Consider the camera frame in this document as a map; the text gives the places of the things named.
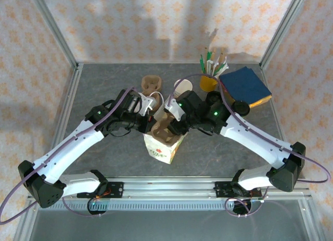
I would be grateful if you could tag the long aluminium mounting rail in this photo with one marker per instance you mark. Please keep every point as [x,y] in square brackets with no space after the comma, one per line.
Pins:
[166,189]

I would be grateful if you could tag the green straw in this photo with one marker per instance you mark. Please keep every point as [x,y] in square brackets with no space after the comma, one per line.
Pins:
[209,58]
[202,65]

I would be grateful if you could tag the yellow metal utensil bucket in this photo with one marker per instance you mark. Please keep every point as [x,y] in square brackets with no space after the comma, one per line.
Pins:
[208,83]

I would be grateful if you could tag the white printed paper bag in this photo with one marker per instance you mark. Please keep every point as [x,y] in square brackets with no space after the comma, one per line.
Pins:
[161,152]

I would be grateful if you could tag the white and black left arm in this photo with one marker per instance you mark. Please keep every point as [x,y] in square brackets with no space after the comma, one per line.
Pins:
[65,152]

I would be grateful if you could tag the aluminium frame post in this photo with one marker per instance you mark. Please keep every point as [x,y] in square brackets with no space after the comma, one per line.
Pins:
[282,27]
[52,30]

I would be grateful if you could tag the brown pulp cup carrier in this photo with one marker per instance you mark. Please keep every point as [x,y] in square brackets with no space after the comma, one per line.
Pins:
[162,133]

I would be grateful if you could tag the black coffee cup lid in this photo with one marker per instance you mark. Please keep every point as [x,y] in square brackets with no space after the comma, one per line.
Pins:
[240,108]

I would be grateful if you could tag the wooden stirrer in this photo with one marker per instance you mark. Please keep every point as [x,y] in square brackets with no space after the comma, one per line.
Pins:
[221,58]

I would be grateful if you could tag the stack of pulp cup carriers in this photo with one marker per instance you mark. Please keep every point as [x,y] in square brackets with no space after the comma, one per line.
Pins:
[152,85]

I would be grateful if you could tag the stack of white paper cups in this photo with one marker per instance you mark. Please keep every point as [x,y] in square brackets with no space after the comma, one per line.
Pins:
[183,87]

